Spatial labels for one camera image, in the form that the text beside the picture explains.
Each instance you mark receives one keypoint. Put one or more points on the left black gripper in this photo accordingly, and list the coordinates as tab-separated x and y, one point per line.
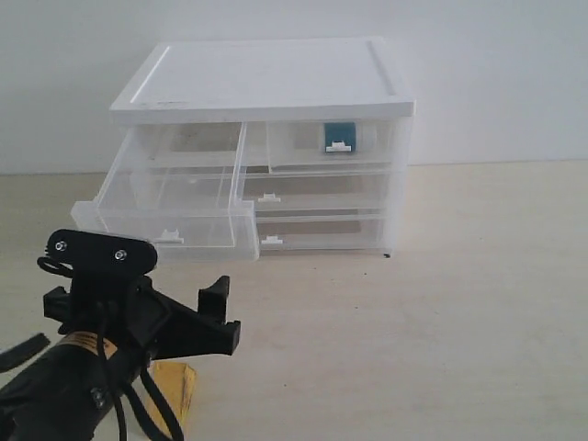
116	318

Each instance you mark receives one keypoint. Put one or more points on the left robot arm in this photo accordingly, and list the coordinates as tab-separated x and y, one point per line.
65	396

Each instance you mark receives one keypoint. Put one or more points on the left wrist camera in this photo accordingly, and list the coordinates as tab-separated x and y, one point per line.
69	253

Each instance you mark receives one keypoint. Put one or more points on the blue bottle white cap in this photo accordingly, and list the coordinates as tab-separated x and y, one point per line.
348	137

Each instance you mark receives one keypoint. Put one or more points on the wide clear drawer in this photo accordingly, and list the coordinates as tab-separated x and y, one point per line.
339	232
318	192

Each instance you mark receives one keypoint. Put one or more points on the white plastic drawer cabinet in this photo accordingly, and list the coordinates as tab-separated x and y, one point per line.
271	81

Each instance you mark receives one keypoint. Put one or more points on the middle wide clear drawer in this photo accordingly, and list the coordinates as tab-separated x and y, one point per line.
318	192

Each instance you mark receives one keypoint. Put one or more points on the yellow cheese wedge block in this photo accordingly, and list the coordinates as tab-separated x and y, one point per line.
177	382

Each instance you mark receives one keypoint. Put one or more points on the bottom wide clear drawer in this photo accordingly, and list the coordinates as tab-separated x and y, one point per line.
339	232

